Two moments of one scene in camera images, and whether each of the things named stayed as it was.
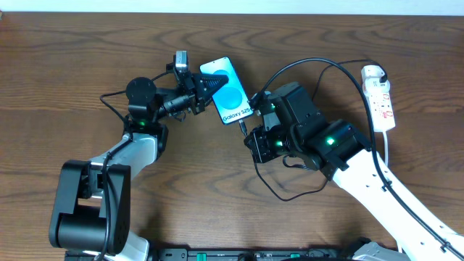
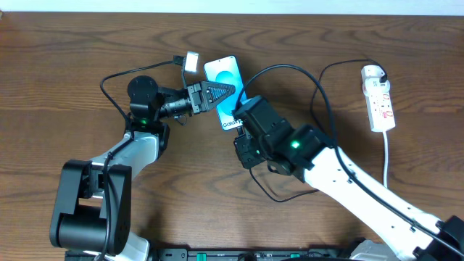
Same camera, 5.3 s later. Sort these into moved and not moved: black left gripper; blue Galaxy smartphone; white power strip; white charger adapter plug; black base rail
Moved: black left gripper; blue Galaxy smartphone
Not moved: white power strip; white charger adapter plug; black base rail
